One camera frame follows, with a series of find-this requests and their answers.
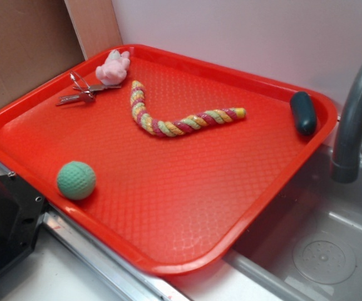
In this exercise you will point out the silver keys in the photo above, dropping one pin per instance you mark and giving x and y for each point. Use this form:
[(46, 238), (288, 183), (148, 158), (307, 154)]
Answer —
[(85, 93)]

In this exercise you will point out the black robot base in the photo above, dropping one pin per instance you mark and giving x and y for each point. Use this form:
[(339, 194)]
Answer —
[(21, 210)]

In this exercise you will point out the red plastic tray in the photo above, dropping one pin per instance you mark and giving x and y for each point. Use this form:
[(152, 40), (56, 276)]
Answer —
[(167, 205)]

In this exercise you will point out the pink plush toy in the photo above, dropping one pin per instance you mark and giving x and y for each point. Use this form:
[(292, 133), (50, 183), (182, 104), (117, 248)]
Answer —
[(115, 68)]

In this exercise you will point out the green dimpled ball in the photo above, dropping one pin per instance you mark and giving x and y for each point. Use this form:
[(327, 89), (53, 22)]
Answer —
[(76, 180)]

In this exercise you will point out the dark teal cylinder toy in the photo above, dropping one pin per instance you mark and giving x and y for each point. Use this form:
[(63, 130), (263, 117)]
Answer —
[(304, 114)]

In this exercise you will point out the grey faucet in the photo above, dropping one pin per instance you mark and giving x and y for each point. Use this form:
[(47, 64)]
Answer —
[(347, 148)]

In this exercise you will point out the grey plastic sink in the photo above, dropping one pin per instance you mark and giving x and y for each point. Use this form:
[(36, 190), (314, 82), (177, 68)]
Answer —
[(307, 243)]

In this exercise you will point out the brown cardboard panel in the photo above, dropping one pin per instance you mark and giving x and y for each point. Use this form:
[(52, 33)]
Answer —
[(41, 39)]

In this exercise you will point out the multicolour twisted rope toy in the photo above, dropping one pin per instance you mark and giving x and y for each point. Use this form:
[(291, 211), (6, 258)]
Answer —
[(187, 125)]

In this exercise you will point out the silver metal rail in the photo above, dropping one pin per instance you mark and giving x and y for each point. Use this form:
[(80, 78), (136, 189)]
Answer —
[(68, 264)]

